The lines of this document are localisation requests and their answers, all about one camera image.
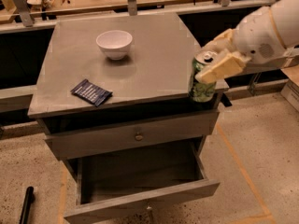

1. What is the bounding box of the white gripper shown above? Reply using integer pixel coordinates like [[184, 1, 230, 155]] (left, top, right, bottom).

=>
[[195, 7, 286, 84]]

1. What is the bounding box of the green soda can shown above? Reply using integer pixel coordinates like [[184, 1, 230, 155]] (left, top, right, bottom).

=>
[[189, 50, 217, 103]]

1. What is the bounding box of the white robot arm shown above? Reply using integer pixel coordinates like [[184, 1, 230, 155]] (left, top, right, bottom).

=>
[[195, 0, 299, 83]]

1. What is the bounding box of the grey drawer cabinet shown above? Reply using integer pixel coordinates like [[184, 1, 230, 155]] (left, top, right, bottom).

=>
[[27, 12, 230, 224]]

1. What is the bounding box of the open grey middle drawer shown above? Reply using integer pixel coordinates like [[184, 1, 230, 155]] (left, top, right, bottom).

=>
[[64, 140, 220, 224]]

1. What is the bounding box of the closed grey upper drawer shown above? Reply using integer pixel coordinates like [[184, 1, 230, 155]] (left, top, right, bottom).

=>
[[46, 109, 219, 160]]

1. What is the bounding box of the cardboard box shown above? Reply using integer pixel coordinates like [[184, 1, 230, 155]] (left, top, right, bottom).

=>
[[281, 65, 299, 112]]

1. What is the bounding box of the white ceramic bowl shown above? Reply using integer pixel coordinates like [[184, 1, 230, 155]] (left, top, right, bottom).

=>
[[96, 30, 133, 61]]

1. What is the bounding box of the dark blue snack packet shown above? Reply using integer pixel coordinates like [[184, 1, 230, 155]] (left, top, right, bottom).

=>
[[71, 79, 112, 107]]

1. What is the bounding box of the grey metal railing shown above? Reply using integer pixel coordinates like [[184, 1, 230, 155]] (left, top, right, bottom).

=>
[[0, 0, 299, 114]]

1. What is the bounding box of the black cylindrical pole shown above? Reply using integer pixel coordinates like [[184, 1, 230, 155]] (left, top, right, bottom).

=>
[[19, 186, 35, 224]]

